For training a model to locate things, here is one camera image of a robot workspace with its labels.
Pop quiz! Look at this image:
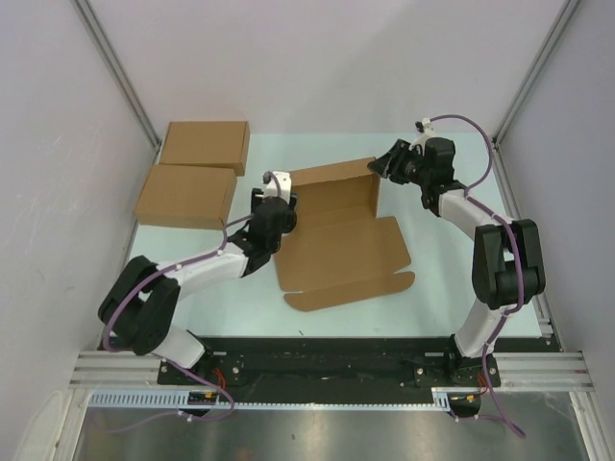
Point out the white slotted cable duct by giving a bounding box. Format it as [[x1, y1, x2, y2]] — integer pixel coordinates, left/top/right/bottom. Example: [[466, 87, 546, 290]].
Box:
[[88, 389, 481, 411]]

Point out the right aluminium frame post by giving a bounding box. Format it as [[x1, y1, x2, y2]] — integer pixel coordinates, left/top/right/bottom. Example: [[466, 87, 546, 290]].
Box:
[[492, 0, 583, 148]]

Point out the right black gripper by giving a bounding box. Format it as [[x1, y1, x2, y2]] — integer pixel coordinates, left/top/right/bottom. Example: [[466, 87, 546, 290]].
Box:
[[368, 139, 431, 187]]

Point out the cardboard box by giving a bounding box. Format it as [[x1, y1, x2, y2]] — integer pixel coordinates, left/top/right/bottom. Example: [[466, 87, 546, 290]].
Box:
[[160, 121, 251, 177], [275, 158, 415, 312], [134, 164, 237, 231]]

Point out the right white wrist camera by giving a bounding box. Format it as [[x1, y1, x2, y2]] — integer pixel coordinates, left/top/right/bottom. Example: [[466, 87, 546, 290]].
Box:
[[412, 117, 436, 148]]

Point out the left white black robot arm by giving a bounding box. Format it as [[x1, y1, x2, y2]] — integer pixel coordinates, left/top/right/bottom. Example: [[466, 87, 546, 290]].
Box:
[[97, 189, 298, 384]]

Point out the aluminium front rail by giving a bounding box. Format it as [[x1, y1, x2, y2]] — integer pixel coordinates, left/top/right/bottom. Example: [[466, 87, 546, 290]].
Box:
[[69, 352, 593, 392]]

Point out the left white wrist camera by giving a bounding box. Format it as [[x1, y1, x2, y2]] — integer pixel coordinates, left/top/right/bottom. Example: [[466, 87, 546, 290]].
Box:
[[262, 171, 292, 205]]

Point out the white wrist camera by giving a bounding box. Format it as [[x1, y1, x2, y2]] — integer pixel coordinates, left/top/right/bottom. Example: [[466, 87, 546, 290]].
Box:
[[262, 171, 292, 205], [412, 117, 436, 148]]

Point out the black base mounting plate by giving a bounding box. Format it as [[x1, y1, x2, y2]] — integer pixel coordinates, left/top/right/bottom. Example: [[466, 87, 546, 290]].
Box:
[[98, 335, 563, 388]]

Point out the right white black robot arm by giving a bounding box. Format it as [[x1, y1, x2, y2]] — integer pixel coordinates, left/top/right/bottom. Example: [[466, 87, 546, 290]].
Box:
[[368, 137, 546, 385]]

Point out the aluminium frame post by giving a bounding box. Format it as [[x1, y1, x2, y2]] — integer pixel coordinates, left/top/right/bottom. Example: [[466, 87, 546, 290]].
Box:
[[70, 0, 161, 152], [492, 0, 583, 148]]

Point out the left aluminium frame post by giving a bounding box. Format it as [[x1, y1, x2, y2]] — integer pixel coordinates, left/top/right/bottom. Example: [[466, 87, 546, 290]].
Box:
[[70, 0, 161, 152]]

